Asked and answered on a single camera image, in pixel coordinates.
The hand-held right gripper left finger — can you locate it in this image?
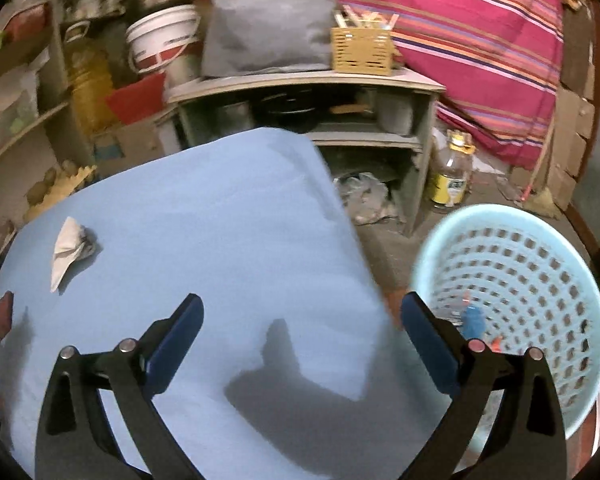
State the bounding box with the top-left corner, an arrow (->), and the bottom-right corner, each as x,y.
34,294 -> 205,480

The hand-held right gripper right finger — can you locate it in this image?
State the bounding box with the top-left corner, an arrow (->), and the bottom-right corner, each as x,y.
397,291 -> 568,480

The blue plastic bag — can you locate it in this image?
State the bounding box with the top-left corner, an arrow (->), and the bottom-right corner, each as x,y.
461,305 -> 486,338

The light blue plastic basket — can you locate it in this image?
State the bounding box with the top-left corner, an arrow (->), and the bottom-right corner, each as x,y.
411,203 -> 600,441

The crumpled white brown paper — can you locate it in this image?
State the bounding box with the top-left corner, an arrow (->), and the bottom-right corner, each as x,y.
50,216 -> 104,294

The crumpled clear plastic bag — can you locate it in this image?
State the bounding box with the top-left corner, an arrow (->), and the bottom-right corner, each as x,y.
336,172 -> 405,226

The maroon scouring pad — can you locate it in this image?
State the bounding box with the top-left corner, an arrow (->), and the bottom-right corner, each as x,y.
0,291 -> 15,343

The broom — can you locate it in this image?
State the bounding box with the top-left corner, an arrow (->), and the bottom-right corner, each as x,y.
517,110 -> 563,217

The yellow egg carton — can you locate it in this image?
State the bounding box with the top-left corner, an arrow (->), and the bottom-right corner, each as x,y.
22,165 -> 96,223

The cardboard box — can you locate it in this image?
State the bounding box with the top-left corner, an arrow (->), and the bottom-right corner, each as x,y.
90,120 -> 163,178

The large potato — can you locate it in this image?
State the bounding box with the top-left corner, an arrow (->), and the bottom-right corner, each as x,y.
27,170 -> 59,206

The grey pot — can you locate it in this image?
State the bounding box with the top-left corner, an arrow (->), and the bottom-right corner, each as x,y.
215,101 -> 255,136

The black pan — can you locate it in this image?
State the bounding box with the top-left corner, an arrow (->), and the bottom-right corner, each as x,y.
257,89 -> 328,122

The yellow oil bottle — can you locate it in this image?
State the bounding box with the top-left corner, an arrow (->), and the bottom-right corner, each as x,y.
62,40 -> 115,133

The wooden shelf unit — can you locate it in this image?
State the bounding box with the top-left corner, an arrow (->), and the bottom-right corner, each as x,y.
166,67 -> 447,238

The wooden slotted box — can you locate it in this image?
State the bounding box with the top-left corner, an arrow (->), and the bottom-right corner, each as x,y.
330,5 -> 398,77

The white plastic bucket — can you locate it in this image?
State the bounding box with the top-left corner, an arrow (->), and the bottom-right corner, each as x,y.
124,4 -> 201,76

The curved wooden shelf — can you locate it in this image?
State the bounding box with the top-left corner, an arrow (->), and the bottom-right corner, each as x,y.
0,0 -> 98,196

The pink striped cloth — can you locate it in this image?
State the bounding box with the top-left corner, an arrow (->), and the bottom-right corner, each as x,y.
190,0 -> 566,171

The grey fabric bag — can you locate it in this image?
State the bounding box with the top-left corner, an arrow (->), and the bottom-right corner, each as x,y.
201,0 -> 338,79

